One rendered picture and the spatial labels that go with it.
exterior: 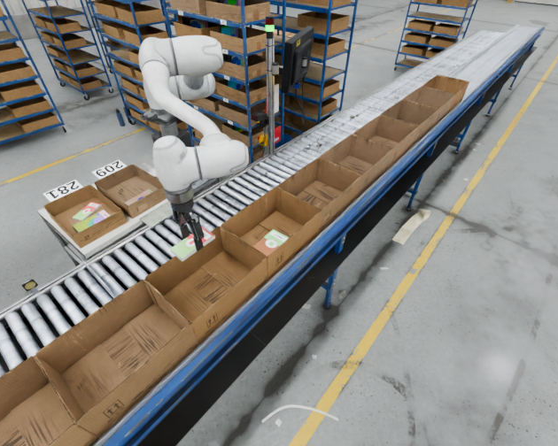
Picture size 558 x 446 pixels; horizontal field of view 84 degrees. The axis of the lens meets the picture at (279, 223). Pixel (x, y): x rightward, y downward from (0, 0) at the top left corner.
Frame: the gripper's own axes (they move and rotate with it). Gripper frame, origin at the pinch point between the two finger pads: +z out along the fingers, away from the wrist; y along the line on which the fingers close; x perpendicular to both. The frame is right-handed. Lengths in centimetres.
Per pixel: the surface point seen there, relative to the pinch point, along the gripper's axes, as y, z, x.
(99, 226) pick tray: 78, 35, 11
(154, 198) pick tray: 79, 37, -24
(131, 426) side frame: -27, 26, 50
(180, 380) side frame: -27.3, 26.0, 32.3
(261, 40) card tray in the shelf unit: 110, -23, -160
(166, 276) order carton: 7.7, 18.8, 11.6
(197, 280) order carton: 3.2, 28.5, 0.7
